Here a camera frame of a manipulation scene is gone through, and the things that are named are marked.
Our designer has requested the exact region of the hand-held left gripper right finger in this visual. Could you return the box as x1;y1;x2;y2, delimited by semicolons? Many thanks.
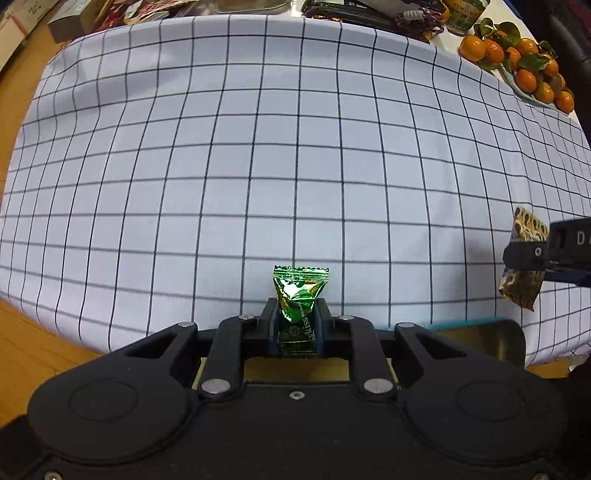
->
317;298;467;400

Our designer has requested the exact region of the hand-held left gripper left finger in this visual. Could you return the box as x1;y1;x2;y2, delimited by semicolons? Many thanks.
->
122;298;280;400

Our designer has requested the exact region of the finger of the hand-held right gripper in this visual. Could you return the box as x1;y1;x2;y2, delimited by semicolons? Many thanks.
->
502;237;552;280

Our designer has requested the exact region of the brown spotted snack packet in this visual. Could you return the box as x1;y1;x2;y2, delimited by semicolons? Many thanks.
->
499;205;551;311

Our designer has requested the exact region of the green foil candy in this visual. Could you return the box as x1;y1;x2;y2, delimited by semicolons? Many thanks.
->
272;265;331;358

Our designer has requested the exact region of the gold metal tray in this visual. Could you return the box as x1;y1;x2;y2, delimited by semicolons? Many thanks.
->
191;316;527;386

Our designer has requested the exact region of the pale green plate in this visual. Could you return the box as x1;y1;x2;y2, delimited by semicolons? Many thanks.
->
501;65;575;114

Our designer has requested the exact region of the white checked tablecloth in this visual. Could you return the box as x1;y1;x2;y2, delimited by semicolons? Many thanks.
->
0;14;591;370

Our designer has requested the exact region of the black sofa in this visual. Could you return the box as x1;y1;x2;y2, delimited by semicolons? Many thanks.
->
547;0;591;153

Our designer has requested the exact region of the pile of leafy tangerines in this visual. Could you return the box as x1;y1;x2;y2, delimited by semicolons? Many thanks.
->
458;18;575;114

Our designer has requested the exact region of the yellow lid glass jar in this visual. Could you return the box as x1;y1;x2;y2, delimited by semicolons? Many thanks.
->
443;0;490;38

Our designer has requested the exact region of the black snack packet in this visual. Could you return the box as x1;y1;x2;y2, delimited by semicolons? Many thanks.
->
302;0;402;31

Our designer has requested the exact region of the clear glass jar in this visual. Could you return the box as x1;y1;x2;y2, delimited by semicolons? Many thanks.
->
215;0;289;14

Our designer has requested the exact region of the pile of red snack packets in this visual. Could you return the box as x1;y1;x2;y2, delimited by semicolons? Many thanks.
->
95;0;185;24

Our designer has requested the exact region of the pale long cardboard box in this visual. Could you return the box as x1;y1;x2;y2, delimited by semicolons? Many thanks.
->
47;0;105;43

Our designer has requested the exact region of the pale printed cardboard box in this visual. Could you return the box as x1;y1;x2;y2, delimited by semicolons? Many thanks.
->
0;0;61;70

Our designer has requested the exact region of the purple keychain cord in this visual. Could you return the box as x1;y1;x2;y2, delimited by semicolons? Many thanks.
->
394;9;446;42

